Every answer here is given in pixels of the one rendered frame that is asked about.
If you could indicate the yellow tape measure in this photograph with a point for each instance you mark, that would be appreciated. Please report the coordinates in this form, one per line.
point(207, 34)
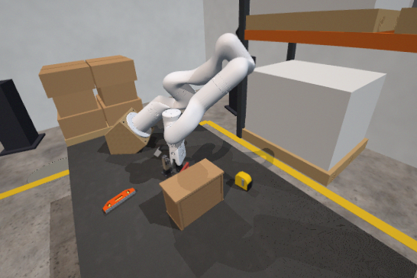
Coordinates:
point(243, 180)

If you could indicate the orange spirit level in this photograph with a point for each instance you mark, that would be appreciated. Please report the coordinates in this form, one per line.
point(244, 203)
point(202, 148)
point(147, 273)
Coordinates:
point(118, 200)

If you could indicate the tan wooden cabinet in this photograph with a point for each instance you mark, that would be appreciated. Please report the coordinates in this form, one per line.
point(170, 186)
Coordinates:
point(192, 192)

